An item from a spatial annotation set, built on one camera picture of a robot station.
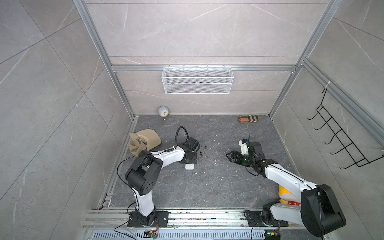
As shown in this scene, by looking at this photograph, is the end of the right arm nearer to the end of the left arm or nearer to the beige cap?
the end of the left arm

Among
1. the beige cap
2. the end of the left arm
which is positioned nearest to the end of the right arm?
the end of the left arm

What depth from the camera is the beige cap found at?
99cm
